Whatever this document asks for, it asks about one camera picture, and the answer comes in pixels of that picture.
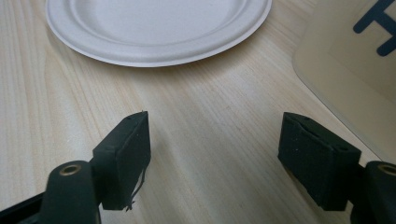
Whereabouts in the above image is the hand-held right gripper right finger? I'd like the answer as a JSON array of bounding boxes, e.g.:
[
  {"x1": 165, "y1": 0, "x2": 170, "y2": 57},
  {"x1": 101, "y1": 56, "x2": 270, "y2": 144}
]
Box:
[{"x1": 277, "y1": 111, "x2": 362, "y2": 212}]

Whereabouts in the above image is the beige box with blue print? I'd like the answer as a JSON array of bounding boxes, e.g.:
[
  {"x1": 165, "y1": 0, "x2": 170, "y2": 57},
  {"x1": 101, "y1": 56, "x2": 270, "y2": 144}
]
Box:
[{"x1": 291, "y1": 0, "x2": 396, "y2": 164}]

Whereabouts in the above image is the white paper plate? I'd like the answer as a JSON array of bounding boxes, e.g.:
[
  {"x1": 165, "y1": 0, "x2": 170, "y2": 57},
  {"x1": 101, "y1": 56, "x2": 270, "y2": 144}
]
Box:
[{"x1": 45, "y1": 0, "x2": 273, "y2": 68}]

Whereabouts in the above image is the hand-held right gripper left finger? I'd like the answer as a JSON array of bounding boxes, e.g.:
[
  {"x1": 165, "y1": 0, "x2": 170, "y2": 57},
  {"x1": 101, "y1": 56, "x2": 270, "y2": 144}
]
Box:
[{"x1": 91, "y1": 110, "x2": 152, "y2": 212}]

